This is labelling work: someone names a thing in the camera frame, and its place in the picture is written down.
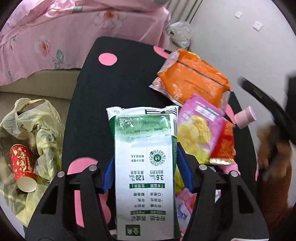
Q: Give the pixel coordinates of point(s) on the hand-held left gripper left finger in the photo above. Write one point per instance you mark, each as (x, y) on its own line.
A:
(108, 176)

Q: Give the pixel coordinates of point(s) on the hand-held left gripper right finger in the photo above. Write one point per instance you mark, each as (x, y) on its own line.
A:
(185, 166)

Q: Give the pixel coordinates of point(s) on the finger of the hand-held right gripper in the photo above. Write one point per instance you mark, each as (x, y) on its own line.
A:
(263, 99)

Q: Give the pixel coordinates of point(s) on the white green milk carton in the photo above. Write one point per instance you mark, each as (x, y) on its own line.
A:
(143, 162)

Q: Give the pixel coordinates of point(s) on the pink potato chips packet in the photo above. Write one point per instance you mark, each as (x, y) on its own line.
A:
(196, 129)

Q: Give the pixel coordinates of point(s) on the yellow plastic bag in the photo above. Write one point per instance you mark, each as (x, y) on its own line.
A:
(46, 143)

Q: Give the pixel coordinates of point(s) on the person's right forearm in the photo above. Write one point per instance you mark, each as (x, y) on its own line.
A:
(277, 197)

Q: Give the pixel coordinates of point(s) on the person's right hand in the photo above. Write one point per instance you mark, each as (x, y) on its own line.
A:
(266, 139)

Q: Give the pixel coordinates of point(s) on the pink bottle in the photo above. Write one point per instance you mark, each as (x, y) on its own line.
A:
(245, 117)

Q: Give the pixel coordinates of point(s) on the pink white patterned wrapper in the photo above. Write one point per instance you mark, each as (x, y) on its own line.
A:
(185, 208)

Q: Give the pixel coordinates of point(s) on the red yellow snack packet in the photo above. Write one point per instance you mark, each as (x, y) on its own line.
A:
(224, 143)

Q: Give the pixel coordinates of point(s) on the orange snack packet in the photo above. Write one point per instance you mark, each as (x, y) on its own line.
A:
(194, 78)

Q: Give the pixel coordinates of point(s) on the red paper cup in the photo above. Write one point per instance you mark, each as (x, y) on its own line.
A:
(22, 164)

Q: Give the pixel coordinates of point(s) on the black table with pink spots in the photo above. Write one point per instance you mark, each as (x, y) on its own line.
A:
(129, 81)

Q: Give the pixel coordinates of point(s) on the clear crumpled plastic bag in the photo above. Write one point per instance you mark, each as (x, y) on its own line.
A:
(180, 32)

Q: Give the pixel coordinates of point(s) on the beige bed base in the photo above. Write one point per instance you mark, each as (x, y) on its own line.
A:
(46, 81)

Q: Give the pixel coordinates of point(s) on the pink floral blanket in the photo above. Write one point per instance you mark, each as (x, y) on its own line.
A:
(69, 34)

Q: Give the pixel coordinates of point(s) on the white wall socket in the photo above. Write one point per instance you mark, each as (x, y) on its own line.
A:
(238, 15)
(257, 25)

